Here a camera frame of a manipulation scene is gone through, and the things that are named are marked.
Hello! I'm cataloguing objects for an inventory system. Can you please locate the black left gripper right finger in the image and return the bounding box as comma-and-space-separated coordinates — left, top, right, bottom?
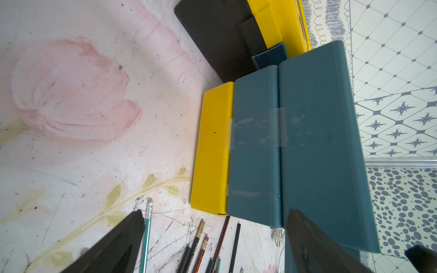
286, 209, 371, 273

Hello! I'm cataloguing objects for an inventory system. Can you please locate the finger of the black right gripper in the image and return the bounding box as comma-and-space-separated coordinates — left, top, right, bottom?
405, 245, 437, 273

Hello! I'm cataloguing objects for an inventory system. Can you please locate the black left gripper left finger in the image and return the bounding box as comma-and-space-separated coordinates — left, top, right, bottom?
63, 210, 145, 273

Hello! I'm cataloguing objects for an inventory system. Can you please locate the red black pencil long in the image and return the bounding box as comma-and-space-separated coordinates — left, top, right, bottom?
212, 216, 231, 273

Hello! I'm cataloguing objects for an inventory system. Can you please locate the teal drawer cabinet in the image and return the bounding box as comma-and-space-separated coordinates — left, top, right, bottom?
226, 40, 380, 252

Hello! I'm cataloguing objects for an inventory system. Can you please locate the yellow bottom drawer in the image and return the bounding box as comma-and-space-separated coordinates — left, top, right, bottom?
190, 82, 234, 216

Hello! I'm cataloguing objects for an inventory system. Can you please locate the white power plug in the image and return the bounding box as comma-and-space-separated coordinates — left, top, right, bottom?
272, 228, 285, 248

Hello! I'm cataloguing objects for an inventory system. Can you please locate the black pencil left cluster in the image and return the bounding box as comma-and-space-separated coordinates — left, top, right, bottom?
176, 220, 205, 273

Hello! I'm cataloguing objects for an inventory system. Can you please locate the black pencil cluster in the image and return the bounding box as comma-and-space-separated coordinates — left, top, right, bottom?
206, 259, 213, 273
176, 220, 205, 273

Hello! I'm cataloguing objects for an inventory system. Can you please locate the yellow black toolbox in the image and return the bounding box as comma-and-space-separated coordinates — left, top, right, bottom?
174, 0, 311, 82

